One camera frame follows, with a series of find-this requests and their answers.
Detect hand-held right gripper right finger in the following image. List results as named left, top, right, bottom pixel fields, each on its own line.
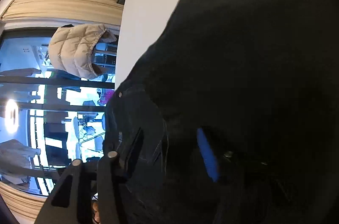
left=196, top=127, right=276, bottom=185

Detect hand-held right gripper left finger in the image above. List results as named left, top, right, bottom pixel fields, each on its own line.
left=34, top=128, right=145, bottom=224

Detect black pants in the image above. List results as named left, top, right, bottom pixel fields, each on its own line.
left=102, top=0, right=339, bottom=224

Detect glass window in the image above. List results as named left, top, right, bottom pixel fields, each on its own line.
left=0, top=28, right=117, bottom=195

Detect cream curtain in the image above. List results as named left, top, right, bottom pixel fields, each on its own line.
left=0, top=0, right=124, bottom=29
left=0, top=182, right=48, bottom=224

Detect white hanging cloth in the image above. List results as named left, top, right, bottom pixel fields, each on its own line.
left=0, top=139, right=40, bottom=185

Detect beige puffer jacket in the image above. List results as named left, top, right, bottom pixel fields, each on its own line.
left=48, top=24, right=118, bottom=80

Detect bed with grey headboard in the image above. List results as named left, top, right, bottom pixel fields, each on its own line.
left=89, top=0, right=305, bottom=92

